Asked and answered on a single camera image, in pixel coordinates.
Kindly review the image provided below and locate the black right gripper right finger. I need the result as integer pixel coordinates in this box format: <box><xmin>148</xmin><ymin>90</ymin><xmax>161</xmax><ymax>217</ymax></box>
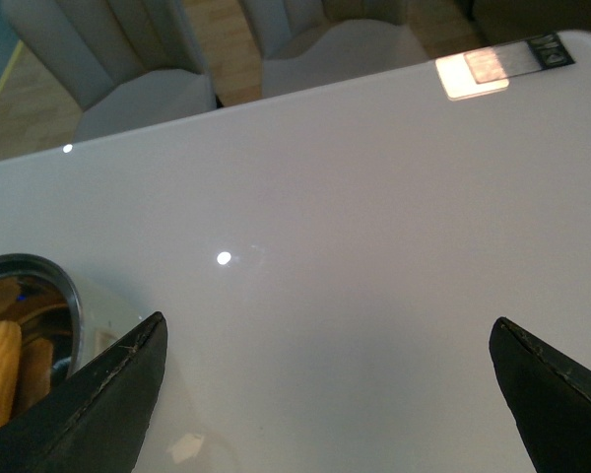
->
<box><xmin>489</xmin><ymin>317</ymin><xmax>591</xmax><ymax>472</ymax></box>

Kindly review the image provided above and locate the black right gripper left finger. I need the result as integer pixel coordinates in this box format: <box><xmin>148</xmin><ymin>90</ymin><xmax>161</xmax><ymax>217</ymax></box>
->
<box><xmin>0</xmin><ymin>312</ymin><xmax>167</xmax><ymax>472</ymax></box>

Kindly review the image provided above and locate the cream electric cooking pot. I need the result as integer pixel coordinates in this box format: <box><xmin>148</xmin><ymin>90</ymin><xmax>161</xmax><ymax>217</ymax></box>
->
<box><xmin>0</xmin><ymin>252</ymin><xmax>144</xmax><ymax>438</ymax></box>

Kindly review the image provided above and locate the table label sticker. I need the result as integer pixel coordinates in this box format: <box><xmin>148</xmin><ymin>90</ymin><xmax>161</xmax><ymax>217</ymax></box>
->
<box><xmin>463</xmin><ymin>33</ymin><xmax>575</xmax><ymax>84</ymax></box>

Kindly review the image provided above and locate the beige chair left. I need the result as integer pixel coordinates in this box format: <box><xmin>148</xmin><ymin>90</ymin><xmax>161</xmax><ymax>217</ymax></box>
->
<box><xmin>1</xmin><ymin>0</ymin><xmax>219</xmax><ymax>142</ymax></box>

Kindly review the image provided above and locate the beige chair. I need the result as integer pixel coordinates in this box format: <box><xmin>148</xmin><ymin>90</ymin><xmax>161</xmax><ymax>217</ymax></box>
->
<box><xmin>1</xmin><ymin>0</ymin><xmax>219</xmax><ymax>142</ymax></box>
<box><xmin>240</xmin><ymin>0</ymin><xmax>428</xmax><ymax>99</ymax></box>

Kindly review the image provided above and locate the beige chair right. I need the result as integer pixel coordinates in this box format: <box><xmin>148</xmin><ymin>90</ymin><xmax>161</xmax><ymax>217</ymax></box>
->
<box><xmin>240</xmin><ymin>0</ymin><xmax>428</xmax><ymax>99</ymax></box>

